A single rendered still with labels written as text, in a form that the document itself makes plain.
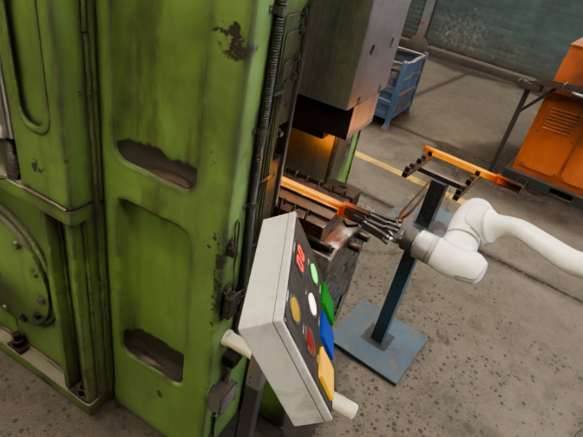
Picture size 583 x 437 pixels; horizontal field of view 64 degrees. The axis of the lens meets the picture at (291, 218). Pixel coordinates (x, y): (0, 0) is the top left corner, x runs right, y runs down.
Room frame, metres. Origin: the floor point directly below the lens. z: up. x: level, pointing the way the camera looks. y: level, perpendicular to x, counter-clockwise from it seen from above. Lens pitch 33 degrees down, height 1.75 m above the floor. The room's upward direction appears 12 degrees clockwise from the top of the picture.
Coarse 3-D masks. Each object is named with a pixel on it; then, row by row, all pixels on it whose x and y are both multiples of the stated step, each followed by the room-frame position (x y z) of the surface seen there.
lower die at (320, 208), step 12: (300, 180) 1.41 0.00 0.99; (288, 192) 1.32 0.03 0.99; (300, 192) 1.32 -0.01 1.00; (324, 192) 1.36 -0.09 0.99; (288, 204) 1.27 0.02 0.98; (300, 204) 1.26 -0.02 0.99; (312, 204) 1.28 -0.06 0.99; (324, 204) 1.28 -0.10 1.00; (276, 216) 1.23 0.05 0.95; (300, 216) 1.21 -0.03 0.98; (312, 216) 1.22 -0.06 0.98; (324, 216) 1.22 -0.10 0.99; (336, 216) 1.26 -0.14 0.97; (312, 228) 1.18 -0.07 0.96; (324, 228) 1.19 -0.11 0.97
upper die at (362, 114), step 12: (300, 96) 1.23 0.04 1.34; (372, 96) 1.29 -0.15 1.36; (300, 108) 1.23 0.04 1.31; (312, 108) 1.21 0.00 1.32; (324, 108) 1.20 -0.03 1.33; (336, 108) 1.19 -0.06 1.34; (360, 108) 1.22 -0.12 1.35; (372, 108) 1.33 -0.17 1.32; (300, 120) 1.22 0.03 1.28; (312, 120) 1.21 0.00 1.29; (324, 120) 1.20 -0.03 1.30; (336, 120) 1.18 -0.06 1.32; (348, 120) 1.17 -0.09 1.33; (360, 120) 1.24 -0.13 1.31; (324, 132) 1.19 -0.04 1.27; (336, 132) 1.18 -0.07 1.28; (348, 132) 1.17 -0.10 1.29
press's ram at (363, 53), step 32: (320, 0) 1.17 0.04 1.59; (352, 0) 1.14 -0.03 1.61; (384, 0) 1.19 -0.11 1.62; (320, 32) 1.17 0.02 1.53; (352, 32) 1.14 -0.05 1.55; (384, 32) 1.25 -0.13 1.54; (320, 64) 1.16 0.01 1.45; (352, 64) 1.13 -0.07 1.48; (384, 64) 1.32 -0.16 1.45; (320, 96) 1.15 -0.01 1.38; (352, 96) 1.14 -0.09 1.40
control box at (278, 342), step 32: (288, 224) 0.83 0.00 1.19; (256, 256) 0.74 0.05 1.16; (288, 256) 0.72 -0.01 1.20; (256, 288) 0.64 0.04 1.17; (288, 288) 0.63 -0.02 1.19; (320, 288) 0.82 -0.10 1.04; (256, 320) 0.55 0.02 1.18; (288, 320) 0.57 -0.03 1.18; (256, 352) 0.54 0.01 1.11; (288, 352) 0.54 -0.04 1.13; (288, 384) 0.54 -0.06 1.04; (320, 384) 0.57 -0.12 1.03; (320, 416) 0.55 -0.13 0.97
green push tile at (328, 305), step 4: (324, 284) 0.84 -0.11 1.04; (324, 288) 0.83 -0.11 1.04; (324, 292) 0.82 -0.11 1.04; (328, 292) 0.84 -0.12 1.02; (324, 296) 0.81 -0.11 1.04; (328, 296) 0.83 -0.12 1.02; (324, 300) 0.79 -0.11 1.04; (328, 300) 0.82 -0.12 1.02; (324, 304) 0.78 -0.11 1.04; (328, 304) 0.80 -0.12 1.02; (332, 304) 0.84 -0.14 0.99; (324, 308) 0.78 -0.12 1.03; (328, 308) 0.79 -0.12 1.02; (332, 308) 0.83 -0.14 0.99; (328, 312) 0.78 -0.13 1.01; (332, 312) 0.81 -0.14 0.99; (328, 316) 0.78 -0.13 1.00; (332, 316) 0.80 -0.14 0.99; (332, 320) 0.79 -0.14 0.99; (332, 324) 0.78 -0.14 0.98
